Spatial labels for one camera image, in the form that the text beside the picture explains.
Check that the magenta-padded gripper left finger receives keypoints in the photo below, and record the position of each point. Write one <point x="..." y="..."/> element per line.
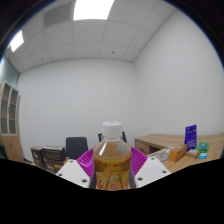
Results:
<point x="72" y="170"/>

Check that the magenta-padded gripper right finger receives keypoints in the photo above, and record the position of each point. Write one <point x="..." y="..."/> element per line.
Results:
<point x="151" y="170"/>

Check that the amber drink bottle white cap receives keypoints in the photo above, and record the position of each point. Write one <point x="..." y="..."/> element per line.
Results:
<point x="112" y="156"/>

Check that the round grey pad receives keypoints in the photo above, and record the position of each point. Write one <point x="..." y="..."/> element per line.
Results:
<point x="161" y="156"/>

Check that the black padded office chair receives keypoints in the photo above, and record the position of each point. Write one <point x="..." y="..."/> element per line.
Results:
<point x="76" y="147"/>

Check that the black flat box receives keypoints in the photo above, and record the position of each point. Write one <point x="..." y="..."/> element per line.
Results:
<point x="53" y="153"/>

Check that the wooden side desk unit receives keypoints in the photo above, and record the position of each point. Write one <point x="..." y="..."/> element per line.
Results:
<point x="156" y="141"/>

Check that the orange cardboard box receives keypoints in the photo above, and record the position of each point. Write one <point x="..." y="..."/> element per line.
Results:
<point x="177" y="153"/>

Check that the tall dark brown box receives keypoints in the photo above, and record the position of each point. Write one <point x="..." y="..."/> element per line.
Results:
<point x="37" y="156"/>

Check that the small tan box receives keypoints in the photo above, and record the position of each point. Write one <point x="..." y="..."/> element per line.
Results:
<point x="192" y="153"/>

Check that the tall blue box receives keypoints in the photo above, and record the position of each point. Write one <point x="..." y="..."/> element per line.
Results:
<point x="190" y="137"/>

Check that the small cyan box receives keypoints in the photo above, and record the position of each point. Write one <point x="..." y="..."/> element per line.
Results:
<point x="203" y="155"/>

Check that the wooden glass-door shelf cabinet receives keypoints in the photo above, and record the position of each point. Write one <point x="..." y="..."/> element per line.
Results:
<point x="9" y="123"/>

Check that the small rectangular ceiling light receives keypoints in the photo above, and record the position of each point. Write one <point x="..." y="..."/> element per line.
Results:
<point x="16" y="40"/>

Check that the ceiling air vent grille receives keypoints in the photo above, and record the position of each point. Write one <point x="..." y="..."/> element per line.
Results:
<point x="57" y="14"/>

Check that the large rectangular ceiling light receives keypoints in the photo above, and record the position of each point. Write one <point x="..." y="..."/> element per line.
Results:
<point x="93" y="9"/>

